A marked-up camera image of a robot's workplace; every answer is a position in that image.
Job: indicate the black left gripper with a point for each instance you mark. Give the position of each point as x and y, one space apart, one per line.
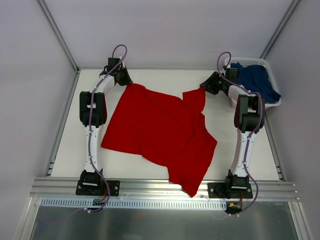
124 77

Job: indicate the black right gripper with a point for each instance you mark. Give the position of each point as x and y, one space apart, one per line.
213 83

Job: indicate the red t shirt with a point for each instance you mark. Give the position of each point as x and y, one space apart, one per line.
166 130

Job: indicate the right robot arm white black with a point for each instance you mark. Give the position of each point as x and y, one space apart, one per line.
248 120

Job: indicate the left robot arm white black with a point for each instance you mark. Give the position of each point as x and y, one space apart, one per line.
93 116

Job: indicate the white plastic laundry basket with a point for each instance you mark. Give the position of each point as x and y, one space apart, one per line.
246 61

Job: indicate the blue t shirt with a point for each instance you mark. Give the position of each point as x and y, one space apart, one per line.
256 79

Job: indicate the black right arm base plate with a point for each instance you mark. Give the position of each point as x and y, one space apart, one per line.
219 190

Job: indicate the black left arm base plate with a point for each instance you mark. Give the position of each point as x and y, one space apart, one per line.
112 187

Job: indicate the white slotted cable duct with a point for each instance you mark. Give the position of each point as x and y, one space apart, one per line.
115 203

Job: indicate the aluminium mounting rail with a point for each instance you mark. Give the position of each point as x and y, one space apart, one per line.
278 191

